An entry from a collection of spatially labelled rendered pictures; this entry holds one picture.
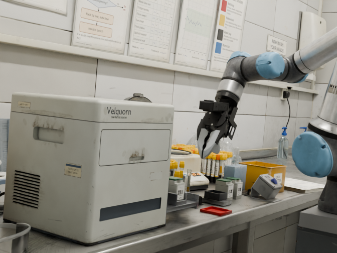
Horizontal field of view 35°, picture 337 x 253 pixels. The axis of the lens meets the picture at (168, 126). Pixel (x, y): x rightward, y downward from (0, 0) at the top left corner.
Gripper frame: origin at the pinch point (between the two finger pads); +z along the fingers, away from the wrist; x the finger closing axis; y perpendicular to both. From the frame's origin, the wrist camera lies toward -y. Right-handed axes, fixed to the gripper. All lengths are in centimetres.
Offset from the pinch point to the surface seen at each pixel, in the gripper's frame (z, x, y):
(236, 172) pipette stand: -9.7, 5.6, 34.4
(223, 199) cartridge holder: 5.2, 0.1, 21.0
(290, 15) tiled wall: -164, 58, 135
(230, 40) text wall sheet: -100, 57, 79
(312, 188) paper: -22, -10, 69
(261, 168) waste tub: -16.7, 2.1, 44.3
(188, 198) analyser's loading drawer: 13.8, -0.5, 0.7
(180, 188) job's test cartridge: 14.3, -2.2, -7.5
